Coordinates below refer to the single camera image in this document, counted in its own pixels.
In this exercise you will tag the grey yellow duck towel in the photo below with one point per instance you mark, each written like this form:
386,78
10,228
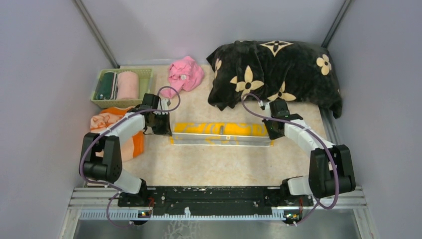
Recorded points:
221,134

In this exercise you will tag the pink towel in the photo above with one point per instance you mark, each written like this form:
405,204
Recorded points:
185,74

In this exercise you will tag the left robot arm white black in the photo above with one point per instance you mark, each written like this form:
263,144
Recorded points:
101,160

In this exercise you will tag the green plastic basket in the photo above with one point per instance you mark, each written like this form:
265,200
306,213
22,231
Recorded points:
145,76

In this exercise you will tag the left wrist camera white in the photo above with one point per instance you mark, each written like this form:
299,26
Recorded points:
164,104

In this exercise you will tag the rolled dark green towel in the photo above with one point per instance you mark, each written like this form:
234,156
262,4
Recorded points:
107,87

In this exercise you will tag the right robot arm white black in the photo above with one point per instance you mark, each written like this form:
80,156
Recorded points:
330,169

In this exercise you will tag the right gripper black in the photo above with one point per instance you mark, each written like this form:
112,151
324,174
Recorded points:
272,135

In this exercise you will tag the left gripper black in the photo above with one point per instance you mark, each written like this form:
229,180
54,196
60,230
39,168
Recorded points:
165,130

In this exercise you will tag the rolled peach towel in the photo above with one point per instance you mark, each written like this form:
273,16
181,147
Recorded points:
127,86

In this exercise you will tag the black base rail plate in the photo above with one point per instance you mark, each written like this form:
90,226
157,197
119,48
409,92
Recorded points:
214,201

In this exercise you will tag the black floral pillow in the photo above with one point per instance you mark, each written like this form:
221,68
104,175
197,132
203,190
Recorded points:
292,71

